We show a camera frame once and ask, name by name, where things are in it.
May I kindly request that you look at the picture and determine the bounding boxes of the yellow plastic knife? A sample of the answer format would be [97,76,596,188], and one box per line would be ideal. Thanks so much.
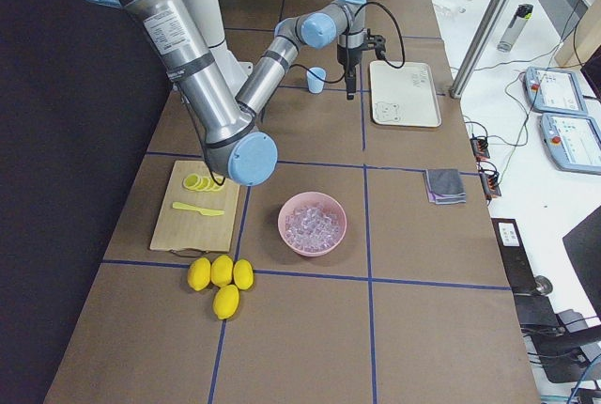
[172,202,224,217]

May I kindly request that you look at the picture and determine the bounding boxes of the lemon three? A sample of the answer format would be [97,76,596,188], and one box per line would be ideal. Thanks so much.
[233,258,254,290]

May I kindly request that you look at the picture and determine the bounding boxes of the teach pendant far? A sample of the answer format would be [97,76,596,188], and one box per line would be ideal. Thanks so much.
[524,67,588,116]

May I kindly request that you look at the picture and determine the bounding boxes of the lemon two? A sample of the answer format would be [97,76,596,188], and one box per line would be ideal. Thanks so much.
[210,255,234,287]

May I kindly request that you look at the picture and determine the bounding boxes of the pink bowl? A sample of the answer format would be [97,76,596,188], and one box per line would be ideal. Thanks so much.
[277,192,347,257]

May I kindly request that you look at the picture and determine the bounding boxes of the teach pendant near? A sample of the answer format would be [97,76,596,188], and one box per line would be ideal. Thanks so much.
[540,113,600,175]

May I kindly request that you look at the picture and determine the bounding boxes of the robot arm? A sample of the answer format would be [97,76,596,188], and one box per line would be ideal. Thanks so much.
[87,0,369,186]

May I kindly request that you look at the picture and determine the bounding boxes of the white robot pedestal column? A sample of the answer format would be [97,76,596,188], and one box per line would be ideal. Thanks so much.
[183,0,251,94]

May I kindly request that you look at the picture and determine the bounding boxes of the lemon slices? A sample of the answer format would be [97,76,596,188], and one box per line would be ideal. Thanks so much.
[182,173,224,193]

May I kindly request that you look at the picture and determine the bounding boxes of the wooden cutting board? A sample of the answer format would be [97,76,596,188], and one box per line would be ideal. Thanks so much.
[150,161,239,253]

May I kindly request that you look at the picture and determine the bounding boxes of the cream serving tray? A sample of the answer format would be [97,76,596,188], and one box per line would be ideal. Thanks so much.
[369,60,441,128]

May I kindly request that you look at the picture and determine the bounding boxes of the lemon one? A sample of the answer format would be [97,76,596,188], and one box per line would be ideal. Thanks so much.
[187,257,211,291]

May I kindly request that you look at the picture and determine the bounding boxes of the grey folded cloth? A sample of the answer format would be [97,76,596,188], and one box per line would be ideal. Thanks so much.
[424,168,467,205]

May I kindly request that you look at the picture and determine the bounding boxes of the aluminium frame post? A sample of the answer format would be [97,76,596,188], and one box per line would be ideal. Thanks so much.
[449,0,509,99]

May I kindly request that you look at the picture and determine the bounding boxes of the teach pendant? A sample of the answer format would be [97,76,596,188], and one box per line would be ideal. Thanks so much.
[540,113,600,175]
[524,67,588,116]

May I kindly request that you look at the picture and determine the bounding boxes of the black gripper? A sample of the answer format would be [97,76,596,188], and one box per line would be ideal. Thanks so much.
[337,30,386,101]

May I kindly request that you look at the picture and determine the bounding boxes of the light blue cup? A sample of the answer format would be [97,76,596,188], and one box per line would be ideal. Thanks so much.
[306,67,327,94]

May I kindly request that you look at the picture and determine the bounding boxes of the lemon four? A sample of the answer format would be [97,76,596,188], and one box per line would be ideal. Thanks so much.
[212,284,239,320]

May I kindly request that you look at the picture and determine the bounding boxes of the clear ice cubes pile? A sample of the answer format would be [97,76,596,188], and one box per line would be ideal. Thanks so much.
[284,205,343,254]

